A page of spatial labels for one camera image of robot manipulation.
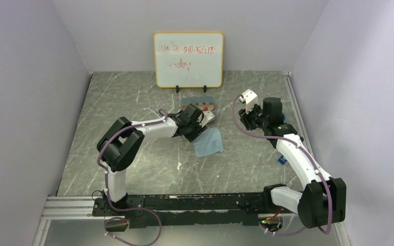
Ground light blue cloth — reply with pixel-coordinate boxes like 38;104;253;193
192;128;224;157

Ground plaid glasses case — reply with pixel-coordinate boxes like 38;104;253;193
182;102;215;111

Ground small blue card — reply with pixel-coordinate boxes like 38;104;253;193
278;155;287;165

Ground yellow framed whiteboard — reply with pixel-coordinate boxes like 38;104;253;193
153;31;224;88

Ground blue glasses case green lining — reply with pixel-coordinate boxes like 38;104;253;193
181;96;214;106

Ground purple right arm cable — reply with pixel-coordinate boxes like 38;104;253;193
231;94;333;237

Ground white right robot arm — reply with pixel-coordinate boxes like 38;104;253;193
233;90;347;234

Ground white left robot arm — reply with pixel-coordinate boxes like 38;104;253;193
96;104;214;215

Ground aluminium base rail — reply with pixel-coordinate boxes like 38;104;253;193
34;90;347;245

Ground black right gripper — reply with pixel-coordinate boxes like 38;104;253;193
239;101;269;131

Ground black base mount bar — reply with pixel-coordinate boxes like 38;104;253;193
92;192;297;229

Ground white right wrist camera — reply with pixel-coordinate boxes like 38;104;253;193
239;89;259;114

